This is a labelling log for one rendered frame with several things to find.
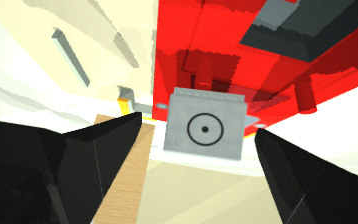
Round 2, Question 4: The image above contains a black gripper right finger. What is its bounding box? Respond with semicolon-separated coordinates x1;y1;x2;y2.
253;128;358;224

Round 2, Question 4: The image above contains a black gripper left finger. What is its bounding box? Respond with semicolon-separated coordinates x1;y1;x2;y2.
0;111;142;224

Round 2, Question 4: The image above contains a grey block with circle mark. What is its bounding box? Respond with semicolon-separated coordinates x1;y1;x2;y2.
163;87;248;163

